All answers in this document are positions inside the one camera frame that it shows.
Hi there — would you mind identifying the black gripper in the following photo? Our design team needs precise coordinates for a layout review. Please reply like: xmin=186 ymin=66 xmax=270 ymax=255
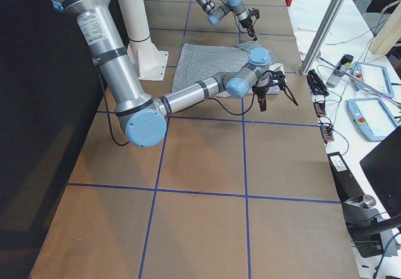
xmin=254 ymin=70 xmax=299 ymax=106
xmin=242 ymin=18 xmax=258 ymax=40

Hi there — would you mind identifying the navy white striped polo shirt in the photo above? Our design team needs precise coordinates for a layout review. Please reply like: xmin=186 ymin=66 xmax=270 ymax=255
xmin=171 ymin=41 xmax=261 ymax=92

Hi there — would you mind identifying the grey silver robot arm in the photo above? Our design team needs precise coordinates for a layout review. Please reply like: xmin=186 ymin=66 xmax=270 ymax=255
xmin=195 ymin=0 xmax=260 ymax=41
xmin=52 ymin=0 xmax=294 ymax=148

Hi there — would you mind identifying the orange black electronics board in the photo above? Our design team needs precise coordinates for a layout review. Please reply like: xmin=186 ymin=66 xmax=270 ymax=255
xmin=313 ymin=101 xmax=334 ymax=144

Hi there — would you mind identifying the upper teach pendant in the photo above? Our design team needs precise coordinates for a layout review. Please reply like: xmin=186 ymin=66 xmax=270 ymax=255
xmin=352 ymin=62 xmax=394 ymax=98

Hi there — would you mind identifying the teach pendant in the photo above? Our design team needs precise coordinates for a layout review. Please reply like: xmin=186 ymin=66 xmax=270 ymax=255
xmin=346 ymin=97 xmax=398 ymax=142
xmin=352 ymin=62 xmax=394 ymax=98

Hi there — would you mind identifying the lower teach pendant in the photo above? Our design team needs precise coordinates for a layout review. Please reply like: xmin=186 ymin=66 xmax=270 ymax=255
xmin=346 ymin=97 xmax=398 ymax=142

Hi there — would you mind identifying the black box with label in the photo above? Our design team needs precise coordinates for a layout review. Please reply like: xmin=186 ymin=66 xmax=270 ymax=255
xmin=327 ymin=152 xmax=365 ymax=202

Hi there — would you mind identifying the wooden beam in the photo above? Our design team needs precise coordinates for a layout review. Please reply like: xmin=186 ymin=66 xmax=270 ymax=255
xmin=370 ymin=4 xmax=401 ymax=55

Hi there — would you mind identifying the black monitor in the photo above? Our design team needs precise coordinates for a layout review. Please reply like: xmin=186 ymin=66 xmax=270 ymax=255
xmin=360 ymin=127 xmax=401 ymax=216

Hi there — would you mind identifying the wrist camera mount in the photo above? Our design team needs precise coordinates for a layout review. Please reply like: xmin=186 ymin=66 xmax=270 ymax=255
xmin=257 ymin=93 xmax=267 ymax=112
xmin=248 ymin=8 xmax=260 ymax=20

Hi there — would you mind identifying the aluminium frame post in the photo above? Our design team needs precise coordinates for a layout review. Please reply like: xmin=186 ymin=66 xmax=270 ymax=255
xmin=300 ymin=0 xmax=344 ymax=75

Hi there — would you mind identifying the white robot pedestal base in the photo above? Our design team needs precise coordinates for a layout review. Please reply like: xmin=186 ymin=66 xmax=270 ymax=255
xmin=118 ymin=0 xmax=169 ymax=81

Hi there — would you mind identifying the black camera stand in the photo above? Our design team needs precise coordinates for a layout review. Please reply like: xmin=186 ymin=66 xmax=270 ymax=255
xmin=341 ymin=194 xmax=400 ymax=258

